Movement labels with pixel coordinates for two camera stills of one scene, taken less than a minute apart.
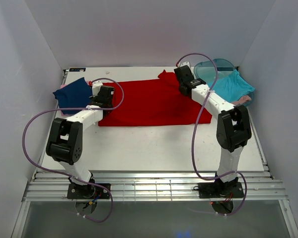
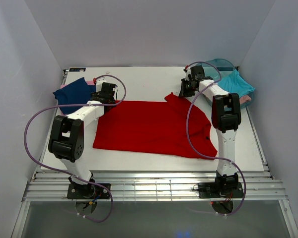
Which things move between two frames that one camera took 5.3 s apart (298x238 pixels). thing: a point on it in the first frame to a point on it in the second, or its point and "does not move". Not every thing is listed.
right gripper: [183, 89] to [186, 89]
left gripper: [99, 101] does not move
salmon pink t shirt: [243, 99] does not move
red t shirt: [154, 101] to [173, 127]
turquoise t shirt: [232, 87] does not move
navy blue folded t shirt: [75, 94] does not move
